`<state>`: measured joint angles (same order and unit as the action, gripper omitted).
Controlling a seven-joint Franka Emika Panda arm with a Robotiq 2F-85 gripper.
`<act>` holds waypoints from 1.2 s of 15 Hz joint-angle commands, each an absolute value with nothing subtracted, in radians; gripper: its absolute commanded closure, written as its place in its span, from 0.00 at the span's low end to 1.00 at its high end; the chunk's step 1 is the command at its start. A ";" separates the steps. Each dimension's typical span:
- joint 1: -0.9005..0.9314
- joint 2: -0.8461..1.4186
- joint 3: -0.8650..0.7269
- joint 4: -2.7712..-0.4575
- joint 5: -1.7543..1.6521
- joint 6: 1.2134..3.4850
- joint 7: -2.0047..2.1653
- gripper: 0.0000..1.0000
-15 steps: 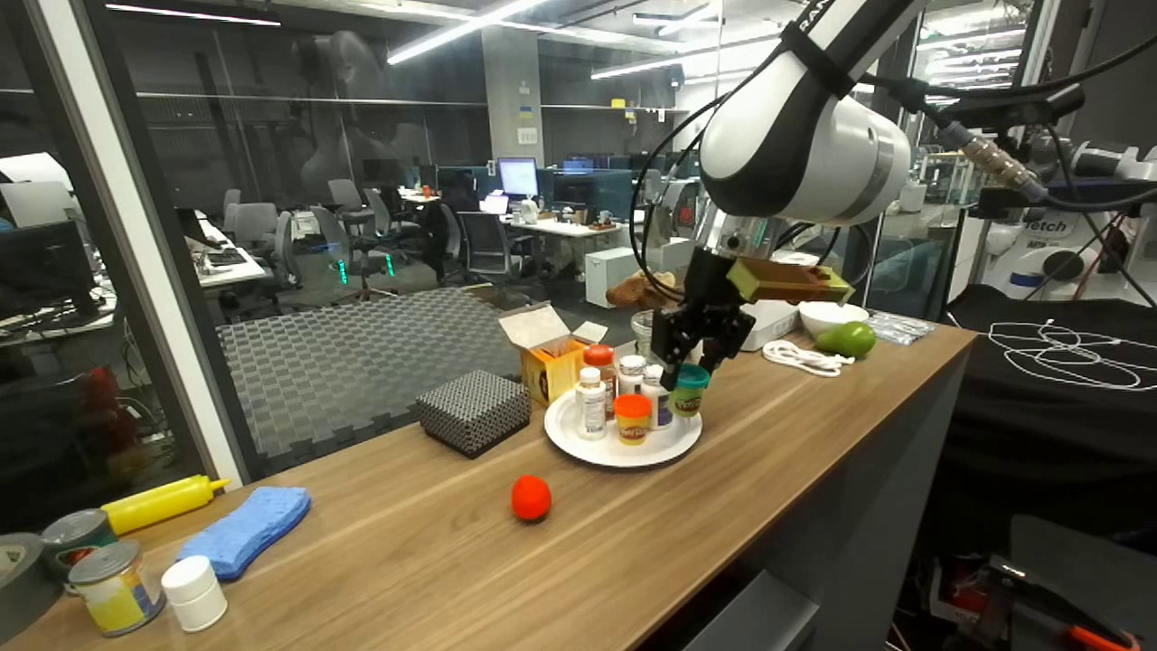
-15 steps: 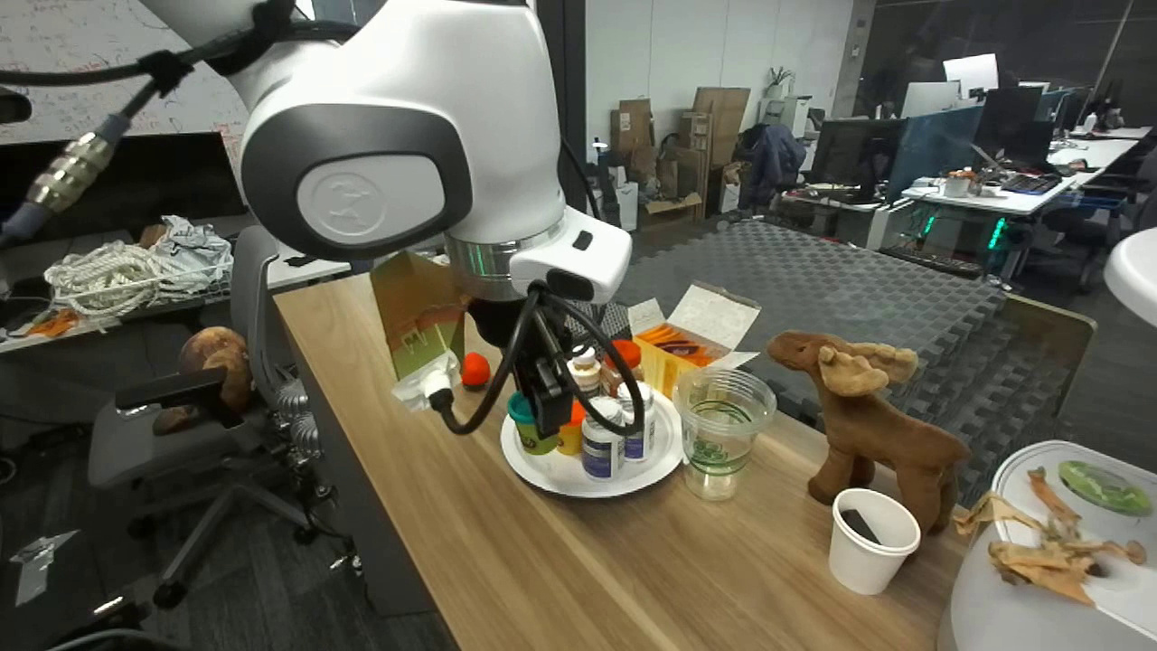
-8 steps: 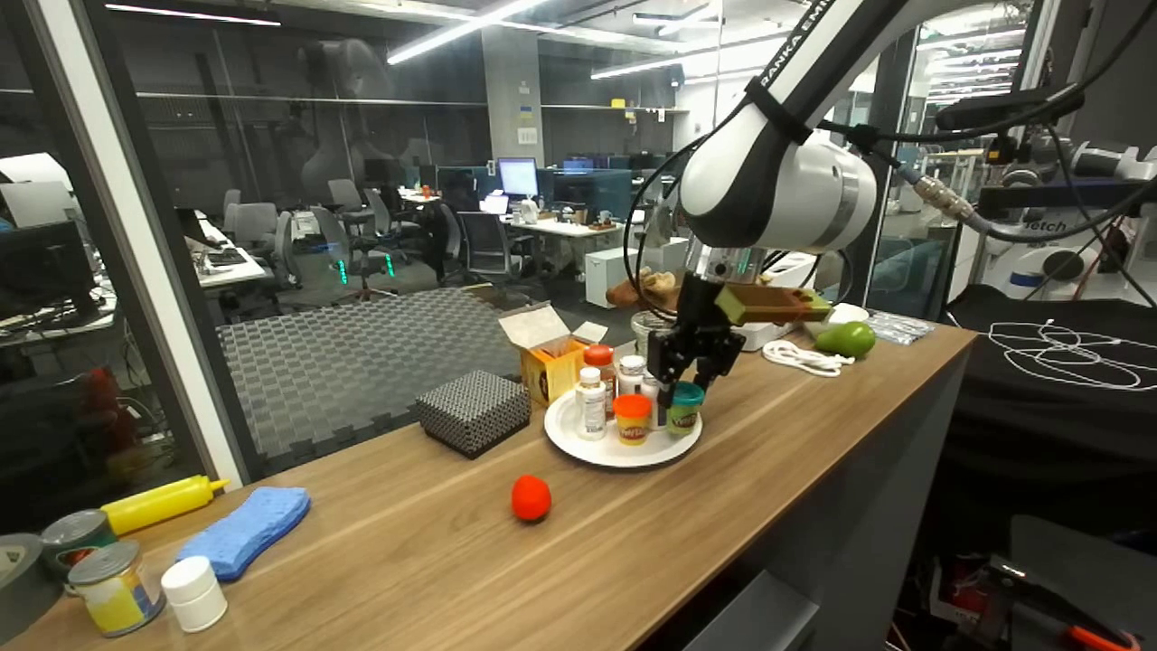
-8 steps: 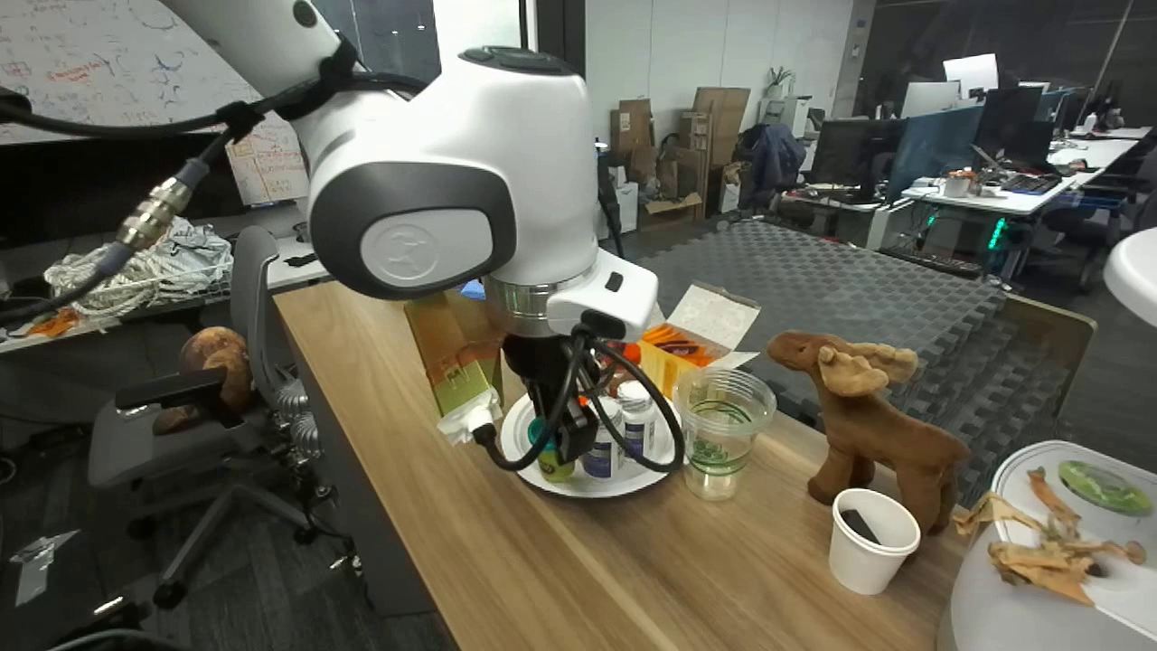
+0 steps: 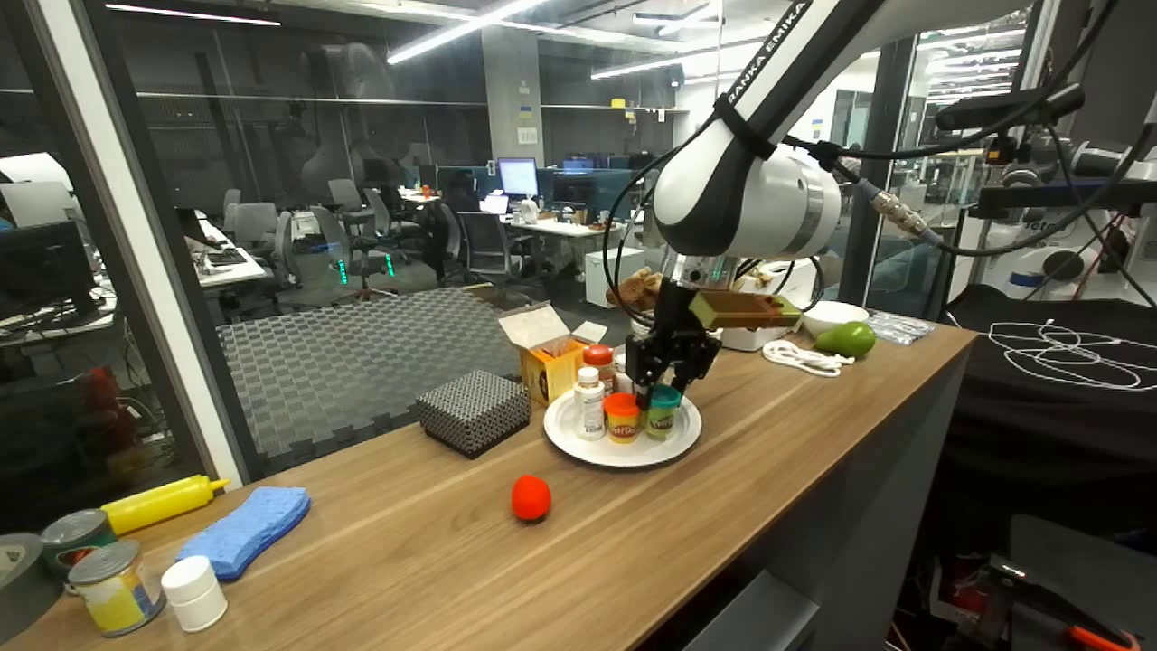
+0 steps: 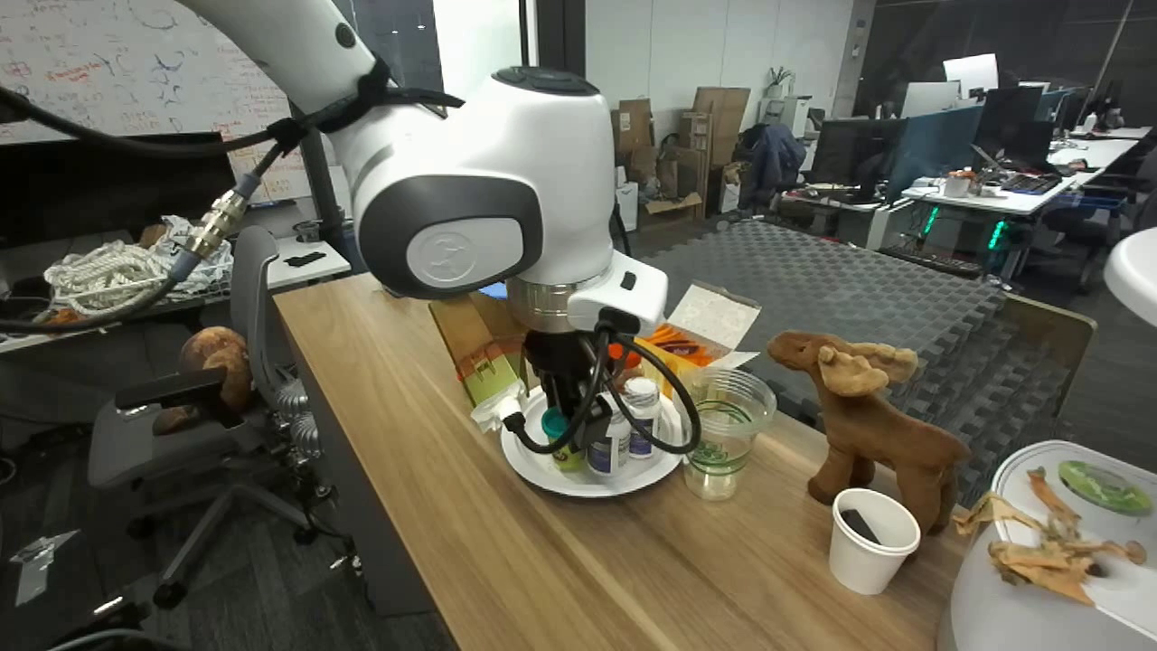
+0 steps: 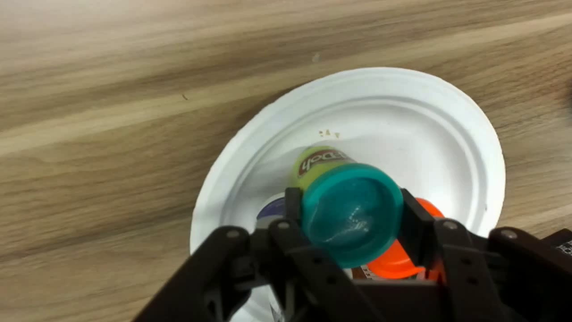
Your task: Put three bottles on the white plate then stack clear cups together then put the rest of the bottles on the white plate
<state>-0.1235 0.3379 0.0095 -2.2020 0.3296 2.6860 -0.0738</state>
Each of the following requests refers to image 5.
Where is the brown moose plush toy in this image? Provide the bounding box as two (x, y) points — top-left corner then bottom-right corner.
(603, 265), (670, 318)

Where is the white rope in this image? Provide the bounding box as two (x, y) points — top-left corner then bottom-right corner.
(985, 316), (1157, 399)

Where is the grey duct tape roll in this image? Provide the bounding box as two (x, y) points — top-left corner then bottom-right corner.
(0, 527), (64, 645)

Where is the white coiled cable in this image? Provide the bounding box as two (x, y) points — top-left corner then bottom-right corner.
(761, 338), (857, 385)

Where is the green tin can grey lid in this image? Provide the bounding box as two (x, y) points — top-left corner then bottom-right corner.
(40, 508), (119, 578)

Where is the green avocado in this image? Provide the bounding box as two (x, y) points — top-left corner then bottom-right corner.
(815, 318), (880, 361)

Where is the orange red tool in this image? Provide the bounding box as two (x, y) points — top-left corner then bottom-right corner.
(943, 555), (1142, 651)

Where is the orange-capped brown spice bottle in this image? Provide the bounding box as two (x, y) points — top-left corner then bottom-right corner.
(584, 345), (623, 399)

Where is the ceiling light strip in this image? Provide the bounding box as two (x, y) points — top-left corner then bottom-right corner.
(382, 0), (552, 68)

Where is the small red round object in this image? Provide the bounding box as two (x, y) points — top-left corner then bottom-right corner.
(510, 470), (557, 527)

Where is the dark foam floor mat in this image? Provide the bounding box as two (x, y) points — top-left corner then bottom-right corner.
(214, 281), (539, 477)

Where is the white pill bottle green label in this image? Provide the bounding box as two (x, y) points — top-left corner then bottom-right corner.
(573, 361), (610, 440)

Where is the yellow-labelled tin can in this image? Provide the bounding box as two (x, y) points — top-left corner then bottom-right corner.
(64, 537), (169, 638)

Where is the black cloth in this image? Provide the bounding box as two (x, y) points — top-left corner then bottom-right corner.
(943, 287), (1157, 485)

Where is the blue cloth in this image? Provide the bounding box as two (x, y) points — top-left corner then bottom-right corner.
(179, 481), (316, 584)

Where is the clear plastic packet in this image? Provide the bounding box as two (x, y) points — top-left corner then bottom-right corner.
(863, 309), (936, 351)

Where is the yellow open tea box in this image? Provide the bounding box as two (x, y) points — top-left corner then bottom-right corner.
(495, 301), (614, 411)

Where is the lit computer monitor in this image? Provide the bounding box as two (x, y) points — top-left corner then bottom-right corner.
(495, 154), (542, 204)

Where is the white bowl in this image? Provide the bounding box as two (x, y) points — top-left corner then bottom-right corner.
(799, 295), (873, 340)

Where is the white plastic bin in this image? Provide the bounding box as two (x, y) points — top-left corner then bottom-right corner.
(721, 253), (824, 356)

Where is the white paper plate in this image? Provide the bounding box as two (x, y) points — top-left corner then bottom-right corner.
(539, 385), (709, 475)

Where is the black cable metal connector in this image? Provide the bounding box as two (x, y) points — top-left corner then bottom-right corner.
(780, 0), (1157, 265)

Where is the black equipment rig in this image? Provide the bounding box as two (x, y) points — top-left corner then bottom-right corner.
(932, 68), (1157, 304)

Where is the black office chair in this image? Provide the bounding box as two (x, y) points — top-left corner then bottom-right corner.
(456, 210), (528, 293)

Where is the small white lidded container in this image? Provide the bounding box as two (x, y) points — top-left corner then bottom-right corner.
(158, 551), (233, 634)

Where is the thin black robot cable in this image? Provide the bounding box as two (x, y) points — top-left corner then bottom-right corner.
(596, 111), (726, 301)

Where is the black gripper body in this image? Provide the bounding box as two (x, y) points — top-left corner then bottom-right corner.
(626, 277), (726, 389)

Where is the white window frame post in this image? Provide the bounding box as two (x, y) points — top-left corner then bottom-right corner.
(34, 0), (255, 487)

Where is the grey patterned box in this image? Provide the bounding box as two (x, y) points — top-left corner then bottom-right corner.
(413, 365), (534, 458)

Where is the white low cabinet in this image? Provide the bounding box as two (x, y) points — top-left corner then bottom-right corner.
(584, 246), (651, 310)

